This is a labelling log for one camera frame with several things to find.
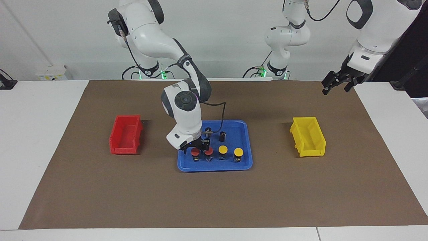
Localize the white socket box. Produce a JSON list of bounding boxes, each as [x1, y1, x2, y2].
[[36, 65, 67, 81]]

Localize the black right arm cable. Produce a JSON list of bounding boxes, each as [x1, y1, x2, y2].
[[120, 32, 226, 136]]

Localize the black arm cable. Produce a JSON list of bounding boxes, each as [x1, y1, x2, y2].
[[120, 32, 226, 136], [306, 0, 341, 22]]

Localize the black metal stand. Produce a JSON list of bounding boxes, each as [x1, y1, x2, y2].
[[374, 0, 428, 98]]

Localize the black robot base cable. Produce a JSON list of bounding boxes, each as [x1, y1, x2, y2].
[[121, 65, 139, 80], [243, 66, 264, 78]]

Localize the brown paper table mat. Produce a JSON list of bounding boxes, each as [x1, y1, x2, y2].
[[18, 80, 428, 230]]

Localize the black desk object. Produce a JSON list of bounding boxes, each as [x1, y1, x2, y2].
[[0, 69, 17, 90]]

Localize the yellow plastic storage bin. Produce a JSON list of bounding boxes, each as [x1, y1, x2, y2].
[[289, 116, 326, 157]]

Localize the red plastic storage bin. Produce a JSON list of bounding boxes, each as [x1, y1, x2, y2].
[[109, 115, 144, 155]]

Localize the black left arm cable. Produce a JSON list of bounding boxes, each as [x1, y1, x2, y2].
[[306, 0, 341, 22]]

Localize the blue plastic tray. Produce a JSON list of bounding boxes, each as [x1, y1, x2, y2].
[[177, 119, 253, 172]]

